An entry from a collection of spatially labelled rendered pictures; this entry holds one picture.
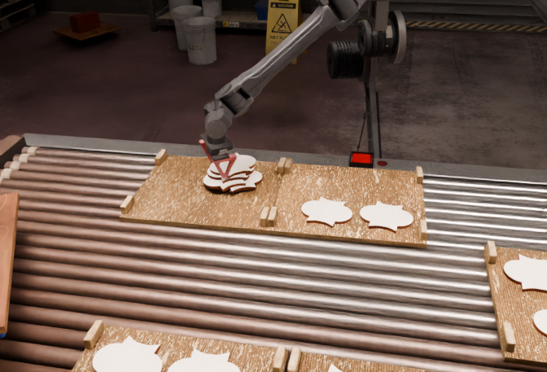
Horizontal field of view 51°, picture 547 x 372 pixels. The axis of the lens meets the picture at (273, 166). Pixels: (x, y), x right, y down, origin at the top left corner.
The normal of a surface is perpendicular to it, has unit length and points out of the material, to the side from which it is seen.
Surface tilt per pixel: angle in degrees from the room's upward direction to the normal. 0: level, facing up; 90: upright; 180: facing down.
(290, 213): 0
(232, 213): 0
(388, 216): 0
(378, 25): 90
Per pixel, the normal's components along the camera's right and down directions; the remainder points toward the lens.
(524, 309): -0.03, -0.86
